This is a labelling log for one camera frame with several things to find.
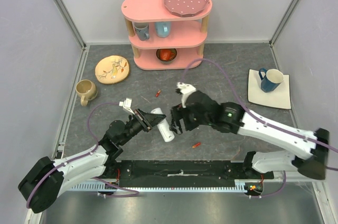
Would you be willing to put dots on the white cable duct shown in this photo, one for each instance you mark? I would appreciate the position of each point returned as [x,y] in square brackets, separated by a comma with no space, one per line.
[102,188]

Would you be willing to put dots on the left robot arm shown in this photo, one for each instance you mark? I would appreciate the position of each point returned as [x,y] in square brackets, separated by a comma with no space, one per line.
[48,178]

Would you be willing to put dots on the white remote control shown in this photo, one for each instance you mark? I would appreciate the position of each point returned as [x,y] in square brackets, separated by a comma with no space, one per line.
[164,127]

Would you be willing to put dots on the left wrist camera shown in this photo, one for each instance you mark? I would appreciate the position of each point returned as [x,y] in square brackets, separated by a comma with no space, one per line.
[127,105]

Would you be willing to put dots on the pink three-tier shelf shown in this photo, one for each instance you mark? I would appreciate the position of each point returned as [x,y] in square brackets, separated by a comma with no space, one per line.
[187,36]

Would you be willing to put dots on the pink dotted plate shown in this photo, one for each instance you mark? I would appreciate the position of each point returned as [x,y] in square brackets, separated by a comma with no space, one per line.
[186,8]

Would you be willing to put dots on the yellow floral plate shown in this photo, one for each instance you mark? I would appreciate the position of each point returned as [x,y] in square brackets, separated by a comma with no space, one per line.
[112,69]

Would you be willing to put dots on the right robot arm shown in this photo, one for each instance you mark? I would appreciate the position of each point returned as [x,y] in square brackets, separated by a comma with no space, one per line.
[302,151]

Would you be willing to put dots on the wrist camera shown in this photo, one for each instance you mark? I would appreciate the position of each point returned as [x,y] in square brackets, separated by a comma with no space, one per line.
[127,105]
[185,90]

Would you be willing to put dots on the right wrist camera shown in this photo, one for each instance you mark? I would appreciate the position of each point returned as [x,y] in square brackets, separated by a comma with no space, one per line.
[185,90]

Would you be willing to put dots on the dark blue mug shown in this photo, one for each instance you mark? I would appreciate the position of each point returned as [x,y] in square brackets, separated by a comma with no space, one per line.
[270,79]

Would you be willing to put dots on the red mug in bowl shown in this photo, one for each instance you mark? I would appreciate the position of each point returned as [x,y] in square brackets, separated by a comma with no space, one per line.
[166,54]

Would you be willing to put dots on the grey mug on shelf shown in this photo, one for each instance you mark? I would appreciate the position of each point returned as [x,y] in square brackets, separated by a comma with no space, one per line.
[142,30]

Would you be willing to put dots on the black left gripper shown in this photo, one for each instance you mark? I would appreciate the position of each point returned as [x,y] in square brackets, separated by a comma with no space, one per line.
[148,120]

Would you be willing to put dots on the beige mug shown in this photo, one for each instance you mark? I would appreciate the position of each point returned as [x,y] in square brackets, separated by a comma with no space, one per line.
[87,91]

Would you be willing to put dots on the light blue mug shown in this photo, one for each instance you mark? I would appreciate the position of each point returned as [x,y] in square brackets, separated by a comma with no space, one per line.
[163,29]

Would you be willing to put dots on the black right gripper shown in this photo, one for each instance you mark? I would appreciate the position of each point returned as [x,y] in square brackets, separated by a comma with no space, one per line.
[185,118]

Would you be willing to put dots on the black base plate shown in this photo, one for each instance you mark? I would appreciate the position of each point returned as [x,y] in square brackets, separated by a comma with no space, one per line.
[146,173]

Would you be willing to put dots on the dark bowl on shelf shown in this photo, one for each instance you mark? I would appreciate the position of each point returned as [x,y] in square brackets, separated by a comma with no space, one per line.
[166,62]

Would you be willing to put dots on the white square plate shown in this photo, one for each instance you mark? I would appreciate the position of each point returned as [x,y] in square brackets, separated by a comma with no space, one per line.
[278,98]

